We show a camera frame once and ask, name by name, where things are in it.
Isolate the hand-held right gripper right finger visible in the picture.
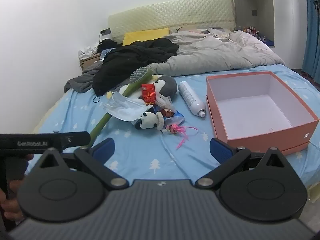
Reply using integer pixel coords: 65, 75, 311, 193
195, 138, 286, 190

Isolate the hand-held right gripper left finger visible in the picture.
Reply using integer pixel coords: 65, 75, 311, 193
37, 138, 130, 190

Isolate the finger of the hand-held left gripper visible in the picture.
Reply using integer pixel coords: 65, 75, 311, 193
66, 131, 91, 149

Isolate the pink cardboard box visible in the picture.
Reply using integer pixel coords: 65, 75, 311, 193
206, 71, 320, 155

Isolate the pink feather toy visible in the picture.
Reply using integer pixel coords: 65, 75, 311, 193
164, 124, 199, 150

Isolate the small panda plush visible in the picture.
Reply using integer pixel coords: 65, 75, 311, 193
135, 110, 165, 130

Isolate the blue cartoon plastic bag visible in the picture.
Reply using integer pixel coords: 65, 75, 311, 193
152, 105, 185, 128

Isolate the person's left hand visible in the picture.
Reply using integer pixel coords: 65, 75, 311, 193
0, 154, 34, 222

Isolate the blue tree-print bed sheet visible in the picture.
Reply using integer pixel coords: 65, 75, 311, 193
32, 64, 320, 200

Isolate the dark grey cloth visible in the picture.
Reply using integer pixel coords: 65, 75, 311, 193
64, 61, 104, 93

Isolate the white spray bottle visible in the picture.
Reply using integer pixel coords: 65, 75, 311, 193
177, 81, 207, 118

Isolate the red snack packet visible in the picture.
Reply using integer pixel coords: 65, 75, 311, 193
141, 83, 156, 105

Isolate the brown cardboard box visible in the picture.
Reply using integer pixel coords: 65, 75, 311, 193
79, 52, 103, 73

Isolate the grey penguin plush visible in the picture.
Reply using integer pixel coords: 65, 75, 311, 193
119, 74, 178, 105

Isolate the white crumpled cloth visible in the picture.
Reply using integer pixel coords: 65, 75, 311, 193
78, 44, 99, 60

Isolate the black jacket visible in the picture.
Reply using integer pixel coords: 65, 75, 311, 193
92, 38, 180, 97

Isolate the grey duvet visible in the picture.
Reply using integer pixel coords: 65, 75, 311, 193
147, 29, 285, 77

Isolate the black cloth bundle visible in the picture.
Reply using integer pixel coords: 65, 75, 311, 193
97, 39, 123, 53

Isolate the blue tray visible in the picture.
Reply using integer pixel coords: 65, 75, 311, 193
260, 36, 275, 47

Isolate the yellow pillow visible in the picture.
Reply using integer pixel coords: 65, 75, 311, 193
122, 28, 170, 46

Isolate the row of small bottles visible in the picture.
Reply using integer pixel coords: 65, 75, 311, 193
236, 25, 265, 40

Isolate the blue curtain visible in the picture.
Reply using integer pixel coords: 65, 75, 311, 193
301, 0, 320, 80

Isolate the cream quilted headboard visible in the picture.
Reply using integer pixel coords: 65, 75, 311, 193
108, 0, 235, 42

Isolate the green long-handled brush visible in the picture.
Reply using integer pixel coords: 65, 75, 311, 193
89, 67, 153, 149

